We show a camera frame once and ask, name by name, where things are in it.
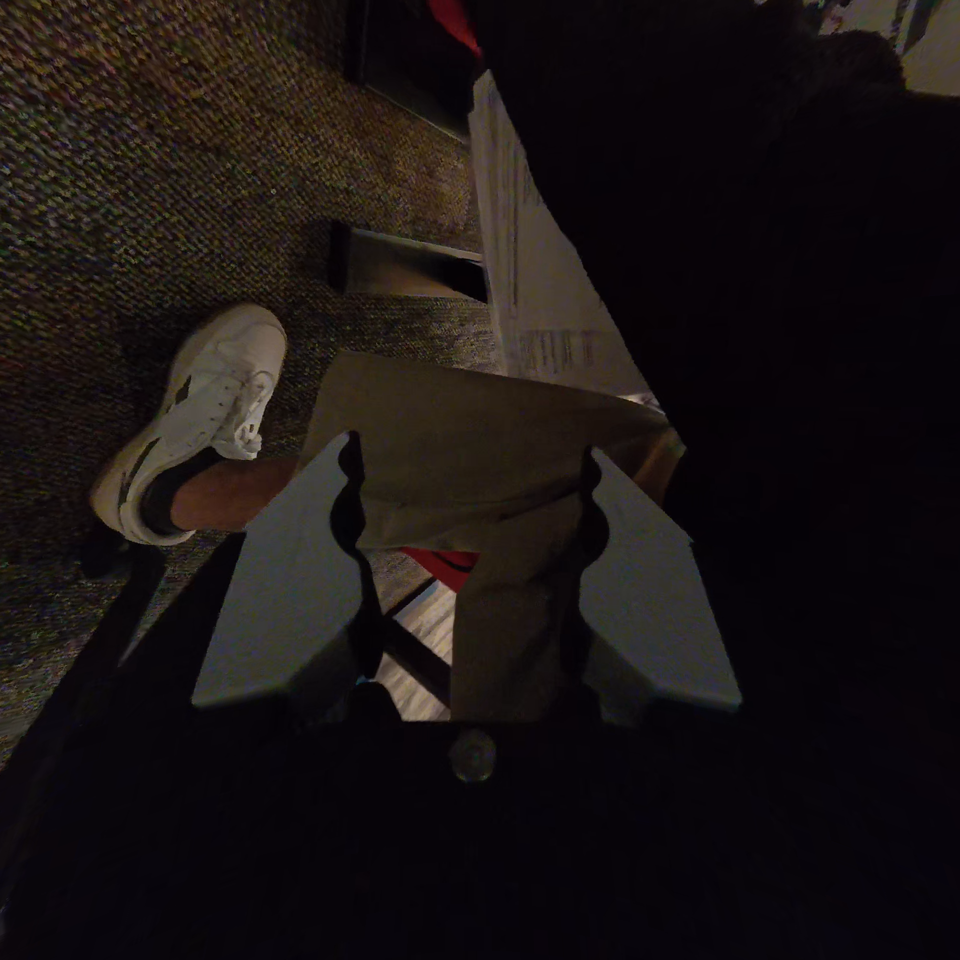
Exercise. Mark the person's black sock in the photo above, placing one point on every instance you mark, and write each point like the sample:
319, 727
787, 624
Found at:
157, 502

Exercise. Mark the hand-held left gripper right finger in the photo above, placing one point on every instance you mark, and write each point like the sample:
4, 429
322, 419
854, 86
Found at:
660, 615

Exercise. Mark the white printed paper sheet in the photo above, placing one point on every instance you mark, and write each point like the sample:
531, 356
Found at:
540, 300

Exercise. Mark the dark metal table foot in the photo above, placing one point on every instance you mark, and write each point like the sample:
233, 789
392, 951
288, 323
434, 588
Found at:
405, 259

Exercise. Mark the person's white sneaker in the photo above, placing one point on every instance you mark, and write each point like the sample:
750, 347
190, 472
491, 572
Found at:
202, 405

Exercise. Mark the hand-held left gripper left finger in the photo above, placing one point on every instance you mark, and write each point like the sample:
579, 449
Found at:
285, 600

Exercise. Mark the person's bare lower leg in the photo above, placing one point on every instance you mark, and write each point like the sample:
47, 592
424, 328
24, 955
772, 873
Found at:
225, 491

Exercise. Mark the red object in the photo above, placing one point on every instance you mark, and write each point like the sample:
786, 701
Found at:
457, 22

